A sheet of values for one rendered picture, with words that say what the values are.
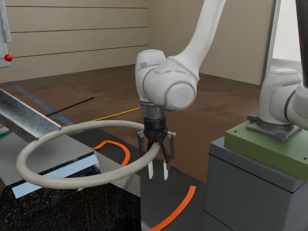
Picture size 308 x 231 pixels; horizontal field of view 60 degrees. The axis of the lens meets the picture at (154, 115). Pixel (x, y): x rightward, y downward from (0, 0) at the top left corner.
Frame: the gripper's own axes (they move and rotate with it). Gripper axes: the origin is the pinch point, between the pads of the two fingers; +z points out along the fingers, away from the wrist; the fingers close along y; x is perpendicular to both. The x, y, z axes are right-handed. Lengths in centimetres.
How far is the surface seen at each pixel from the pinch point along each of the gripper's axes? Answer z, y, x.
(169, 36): -16, 106, -645
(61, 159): -1.9, 38.1, 0.0
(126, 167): -10.6, 4.8, 17.8
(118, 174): -9.9, 6.5, 20.6
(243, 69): 54, -72, -508
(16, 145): -4, 63, -6
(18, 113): -16, 64, -13
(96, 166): 3.4, 26.6, -5.0
